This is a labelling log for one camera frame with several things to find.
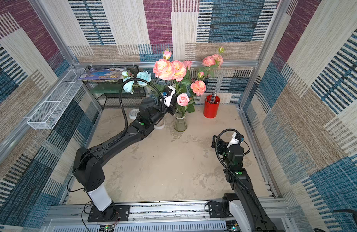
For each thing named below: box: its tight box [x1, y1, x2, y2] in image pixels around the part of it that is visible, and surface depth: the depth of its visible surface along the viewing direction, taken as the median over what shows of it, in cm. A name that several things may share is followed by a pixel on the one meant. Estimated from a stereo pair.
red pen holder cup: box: [203, 94, 221, 119], surface depth 108 cm
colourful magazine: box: [77, 67, 127, 81], surface depth 83 cm
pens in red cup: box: [205, 92, 219, 104], surface depth 107 cm
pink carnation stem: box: [197, 46, 225, 80], surface depth 79 cm
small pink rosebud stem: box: [176, 92, 195, 114], surface depth 66 cm
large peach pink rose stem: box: [152, 50, 207, 114], surface depth 56 cm
